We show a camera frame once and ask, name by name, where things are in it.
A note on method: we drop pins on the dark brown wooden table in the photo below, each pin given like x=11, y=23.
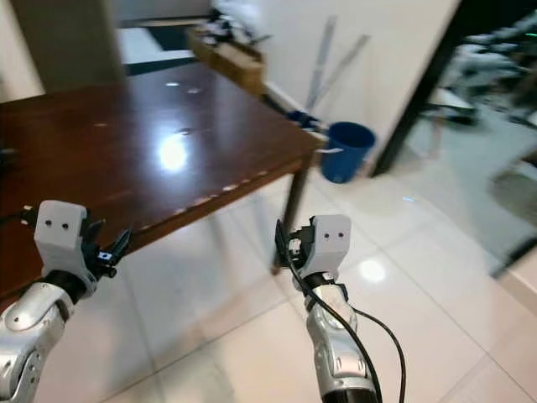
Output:
x=101, y=159

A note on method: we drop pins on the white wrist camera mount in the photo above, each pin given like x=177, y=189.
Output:
x=60, y=235
x=331, y=243

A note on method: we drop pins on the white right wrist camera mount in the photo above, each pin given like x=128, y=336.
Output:
x=331, y=243

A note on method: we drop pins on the grey upright panel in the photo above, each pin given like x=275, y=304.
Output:
x=71, y=46

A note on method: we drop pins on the blue plastic bucket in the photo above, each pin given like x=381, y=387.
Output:
x=348, y=151

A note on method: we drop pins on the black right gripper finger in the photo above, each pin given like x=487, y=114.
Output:
x=285, y=250

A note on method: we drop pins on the black door frame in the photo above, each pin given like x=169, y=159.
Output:
x=426, y=84

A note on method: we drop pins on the brown cardboard box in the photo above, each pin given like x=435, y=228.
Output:
x=231, y=60

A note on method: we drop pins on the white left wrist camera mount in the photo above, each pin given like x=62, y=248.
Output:
x=60, y=235

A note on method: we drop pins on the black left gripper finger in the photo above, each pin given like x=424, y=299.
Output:
x=122, y=243
x=95, y=231

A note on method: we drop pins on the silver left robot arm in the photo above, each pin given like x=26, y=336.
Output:
x=33, y=336

